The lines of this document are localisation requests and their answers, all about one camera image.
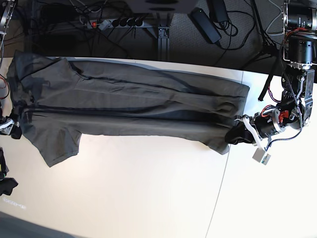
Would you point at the robot arm with right gripper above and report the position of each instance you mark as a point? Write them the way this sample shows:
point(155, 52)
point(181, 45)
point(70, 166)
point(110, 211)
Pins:
point(7, 13)

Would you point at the grey power strip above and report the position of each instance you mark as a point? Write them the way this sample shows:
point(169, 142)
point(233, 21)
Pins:
point(108, 23)

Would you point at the black tripod stand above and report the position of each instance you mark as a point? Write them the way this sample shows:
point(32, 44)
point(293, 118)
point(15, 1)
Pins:
point(269, 46)

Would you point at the grey-green T-shirt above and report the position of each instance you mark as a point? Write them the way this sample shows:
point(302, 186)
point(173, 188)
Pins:
point(58, 100)

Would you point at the black power adapter brick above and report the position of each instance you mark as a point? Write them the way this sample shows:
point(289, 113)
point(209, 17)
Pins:
point(204, 25)

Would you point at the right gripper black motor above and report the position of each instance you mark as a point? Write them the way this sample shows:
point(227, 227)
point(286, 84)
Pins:
point(8, 126)

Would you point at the black clothes pile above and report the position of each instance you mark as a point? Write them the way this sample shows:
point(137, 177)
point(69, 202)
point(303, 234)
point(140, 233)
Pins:
point(6, 184)

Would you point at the robot arm with left gripper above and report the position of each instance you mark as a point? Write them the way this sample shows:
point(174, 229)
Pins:
point(296, 57)

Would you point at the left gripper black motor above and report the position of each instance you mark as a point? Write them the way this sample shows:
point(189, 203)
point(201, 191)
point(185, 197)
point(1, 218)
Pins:
point(259, 129)

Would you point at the aluminium frame post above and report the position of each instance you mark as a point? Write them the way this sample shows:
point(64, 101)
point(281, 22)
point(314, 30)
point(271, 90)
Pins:
point(163, 24)

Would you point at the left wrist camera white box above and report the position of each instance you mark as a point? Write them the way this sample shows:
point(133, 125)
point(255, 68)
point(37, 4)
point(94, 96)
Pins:
point(261, 156)

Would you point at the white label sticker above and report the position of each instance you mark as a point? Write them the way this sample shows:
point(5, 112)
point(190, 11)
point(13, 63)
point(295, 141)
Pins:
point(13, 203)

